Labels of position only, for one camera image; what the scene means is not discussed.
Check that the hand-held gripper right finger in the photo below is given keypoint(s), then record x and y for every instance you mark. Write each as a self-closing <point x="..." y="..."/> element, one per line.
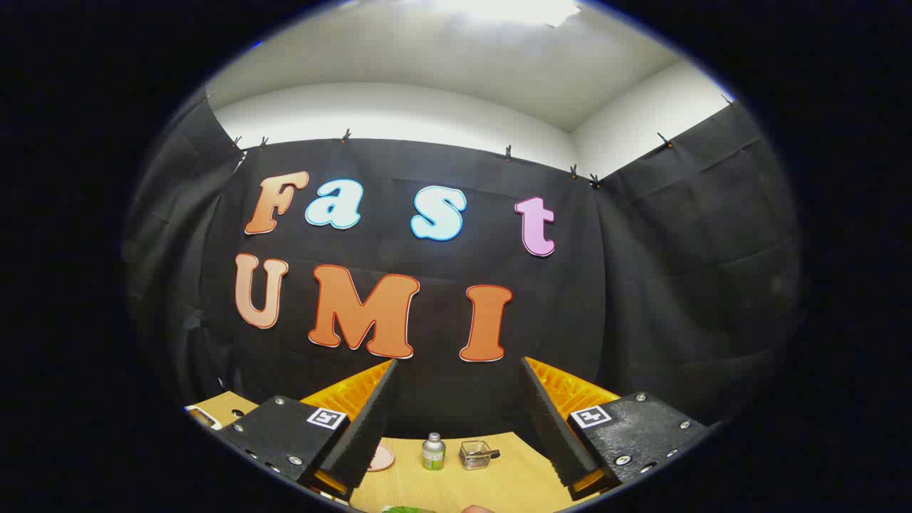
<point x="556" y="434"/>

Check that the green label metal bottle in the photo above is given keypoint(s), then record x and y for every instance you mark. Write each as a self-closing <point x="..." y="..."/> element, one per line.
<point x="433" y="454"/>

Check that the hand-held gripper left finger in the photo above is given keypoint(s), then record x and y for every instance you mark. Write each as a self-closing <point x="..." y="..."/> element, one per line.
<point x="367" y="434"/>

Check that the pink round plate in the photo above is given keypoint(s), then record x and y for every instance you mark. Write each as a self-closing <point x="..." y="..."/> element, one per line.
<point x="383" y="457"/>

